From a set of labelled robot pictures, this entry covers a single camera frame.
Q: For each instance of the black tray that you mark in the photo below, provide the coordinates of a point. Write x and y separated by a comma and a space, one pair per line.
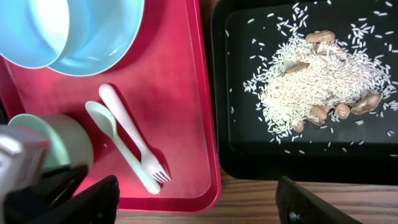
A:
358, 150

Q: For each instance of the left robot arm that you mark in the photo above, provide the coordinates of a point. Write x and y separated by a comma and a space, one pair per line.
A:
27, 197

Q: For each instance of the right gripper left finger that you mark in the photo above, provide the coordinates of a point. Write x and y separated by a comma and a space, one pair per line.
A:
96, 205

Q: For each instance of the light blue bowl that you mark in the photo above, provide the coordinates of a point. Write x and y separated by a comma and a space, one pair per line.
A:
34, 33

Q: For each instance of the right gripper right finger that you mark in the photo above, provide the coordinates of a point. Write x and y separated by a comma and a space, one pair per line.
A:
297, 205

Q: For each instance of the large light blue plate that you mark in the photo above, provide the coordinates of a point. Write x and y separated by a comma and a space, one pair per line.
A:
100, 33

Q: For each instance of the red plastic tray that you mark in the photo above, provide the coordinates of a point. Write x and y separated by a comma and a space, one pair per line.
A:
163, 83

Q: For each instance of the food scraps rice and nuts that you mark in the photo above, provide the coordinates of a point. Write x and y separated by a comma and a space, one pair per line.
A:
339, 59

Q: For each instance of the green saucer plate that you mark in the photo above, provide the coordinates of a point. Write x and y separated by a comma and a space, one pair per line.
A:
69, 142

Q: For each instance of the white plastic spoon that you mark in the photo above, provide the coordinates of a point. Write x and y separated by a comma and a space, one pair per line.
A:
106, 122

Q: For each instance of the white plastic fork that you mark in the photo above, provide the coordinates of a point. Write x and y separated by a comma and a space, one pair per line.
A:
148, 160

